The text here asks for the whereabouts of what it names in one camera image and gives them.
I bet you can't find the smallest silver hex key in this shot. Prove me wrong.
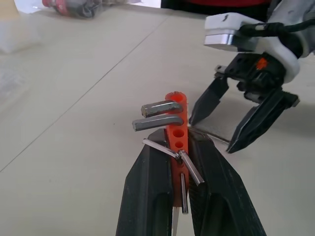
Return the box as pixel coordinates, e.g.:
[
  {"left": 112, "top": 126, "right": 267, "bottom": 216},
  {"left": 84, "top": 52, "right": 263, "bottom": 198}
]
[{"left": 180, "top": 173, "right": 189, "bottom": 214}]

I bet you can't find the dark red-black background object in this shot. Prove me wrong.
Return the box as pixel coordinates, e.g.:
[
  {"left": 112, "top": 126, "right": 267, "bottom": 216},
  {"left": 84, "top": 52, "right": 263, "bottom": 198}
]
[{"left": 159, "top": 0, "right": 273, "bottom": 16}]

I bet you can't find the loose long silver hex key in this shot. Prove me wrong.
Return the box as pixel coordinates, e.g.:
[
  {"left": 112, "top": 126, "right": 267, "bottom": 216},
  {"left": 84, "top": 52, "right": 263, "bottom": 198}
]
[{"left": 188, "top": 124, "right": 232, "bottom": 145}]

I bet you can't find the thickest silver hex key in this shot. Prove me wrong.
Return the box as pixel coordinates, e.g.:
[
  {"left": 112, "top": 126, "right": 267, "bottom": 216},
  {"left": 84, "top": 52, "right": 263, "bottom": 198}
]
[{"left": 141, "top": 100, "right": 183, "bottom": 118}]

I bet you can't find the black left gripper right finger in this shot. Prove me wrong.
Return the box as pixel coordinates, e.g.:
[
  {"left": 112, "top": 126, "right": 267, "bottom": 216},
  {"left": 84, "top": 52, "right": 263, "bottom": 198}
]
[{"left": 188, "top": 129, "right": 268, "bottom": 236}]

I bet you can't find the clear bag of red-black parts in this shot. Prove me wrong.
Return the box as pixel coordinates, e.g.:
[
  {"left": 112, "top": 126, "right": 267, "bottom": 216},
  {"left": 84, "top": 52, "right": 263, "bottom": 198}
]
[{"left": 41, "top": 0, "right": 103, "bottom": 19}]

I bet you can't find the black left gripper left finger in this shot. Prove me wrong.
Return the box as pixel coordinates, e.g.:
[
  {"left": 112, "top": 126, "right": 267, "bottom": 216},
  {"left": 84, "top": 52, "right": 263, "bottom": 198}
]
[{"left": 115, "top": 128, "right": 174, "bottom": 236}]

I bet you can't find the thick silver hex key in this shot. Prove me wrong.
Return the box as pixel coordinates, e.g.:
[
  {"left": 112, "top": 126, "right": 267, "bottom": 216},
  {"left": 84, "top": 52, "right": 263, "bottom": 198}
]
[{"left": 132, "top": 115, "right": 184, "bottom": 132}]

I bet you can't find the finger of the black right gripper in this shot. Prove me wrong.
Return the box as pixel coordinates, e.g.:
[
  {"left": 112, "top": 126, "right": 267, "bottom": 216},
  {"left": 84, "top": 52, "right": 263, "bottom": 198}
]
[
  {"left": 225, "top": 88, "right": 288, "bottom": 154},
  {"left": 189, "top": 76, "right": 231, "bottom": 125}
]

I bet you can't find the thin silver hex key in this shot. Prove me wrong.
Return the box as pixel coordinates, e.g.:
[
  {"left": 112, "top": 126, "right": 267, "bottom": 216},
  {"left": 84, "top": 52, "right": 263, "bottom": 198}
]
[
  {"left": 143, "top": 138, "right": 180, "bottom": 160},
  {"left": 178, "top": 149, "right": 205, "bottom": 186}
]

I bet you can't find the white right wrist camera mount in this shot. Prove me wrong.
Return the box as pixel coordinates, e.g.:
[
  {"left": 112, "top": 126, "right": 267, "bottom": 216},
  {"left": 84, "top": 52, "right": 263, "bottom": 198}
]
[{"left": 203, "top": 12, "right": 301, "bottom": 83}]

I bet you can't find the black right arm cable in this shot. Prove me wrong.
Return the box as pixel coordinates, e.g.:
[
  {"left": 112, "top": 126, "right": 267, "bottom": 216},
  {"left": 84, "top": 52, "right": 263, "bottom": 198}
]
[{"left": 239, "top": 19, "right": 315, "bottom": 37}]

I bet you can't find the orange hex key holder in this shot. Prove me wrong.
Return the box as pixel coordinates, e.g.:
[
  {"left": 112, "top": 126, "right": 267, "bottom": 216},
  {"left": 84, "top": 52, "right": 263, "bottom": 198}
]
[{"left": 164, "top": 91, "right": 193, "bottom": 207}]

